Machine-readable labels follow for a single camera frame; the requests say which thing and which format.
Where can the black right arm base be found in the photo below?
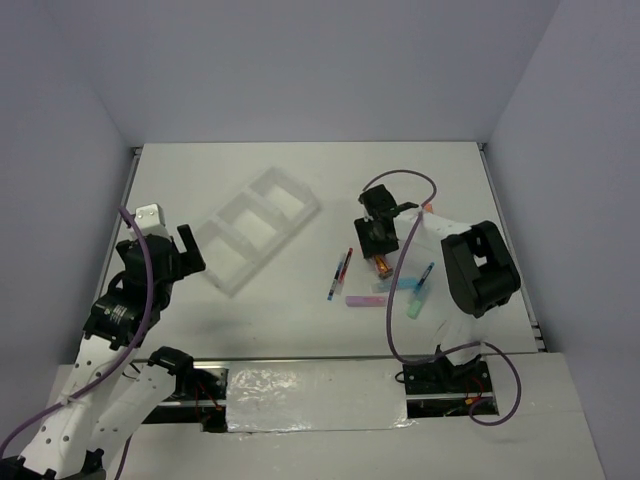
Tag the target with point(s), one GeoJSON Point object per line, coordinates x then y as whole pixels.
{"type": "Point", "coordinates": [442, 377]}

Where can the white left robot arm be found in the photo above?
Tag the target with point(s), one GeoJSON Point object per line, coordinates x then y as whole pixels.
{"type": "Point", "coordinates": [86, 429]}

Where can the green lead case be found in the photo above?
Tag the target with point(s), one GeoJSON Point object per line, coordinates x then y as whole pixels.
{"type": "Point", "coordinates": [416, 304]}

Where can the silver foil tape strip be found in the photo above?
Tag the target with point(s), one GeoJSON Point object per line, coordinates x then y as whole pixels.
{"type": "Point", "coordinates": [315, 396]}

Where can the clear three-compartment plastic tray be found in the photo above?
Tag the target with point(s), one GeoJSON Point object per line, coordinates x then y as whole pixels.
{"type": "Point", "coordinates": [241, 236]}

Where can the purple lead case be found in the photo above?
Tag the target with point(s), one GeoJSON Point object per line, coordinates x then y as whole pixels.
{"type": "Point", "coordinates": [365, 301]}

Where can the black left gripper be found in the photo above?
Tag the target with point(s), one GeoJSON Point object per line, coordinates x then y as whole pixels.
{"type": "Point", "coordinates": [188, 262]}

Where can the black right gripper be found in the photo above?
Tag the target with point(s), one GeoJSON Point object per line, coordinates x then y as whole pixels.
{"type": "Point", "coordinates": [368, 246]}

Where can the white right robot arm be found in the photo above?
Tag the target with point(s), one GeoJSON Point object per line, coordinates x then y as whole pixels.
{"type": "Point", "coordinates": [479, 277]}

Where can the blue pen refill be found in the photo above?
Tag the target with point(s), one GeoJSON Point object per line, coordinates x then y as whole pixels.
{"type": "Point", "coordinates": [419, 285]}
{"type": "Point", "coordinates": [334, 282]}

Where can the blue lead case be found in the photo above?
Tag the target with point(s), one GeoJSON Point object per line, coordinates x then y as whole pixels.
{"type": "Point", "coordinates": [403, 283]}

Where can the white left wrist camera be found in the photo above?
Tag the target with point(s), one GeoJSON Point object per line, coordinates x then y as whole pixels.
{"type": "Point", "coordinates": [150, 220]}

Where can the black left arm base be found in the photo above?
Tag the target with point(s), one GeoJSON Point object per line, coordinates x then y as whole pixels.
{"type": "Point", "coordinates": [198, 395]}

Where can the red pen refill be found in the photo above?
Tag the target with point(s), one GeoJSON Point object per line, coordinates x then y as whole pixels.
{"type": "Point", "coordinates": [344, 265]}

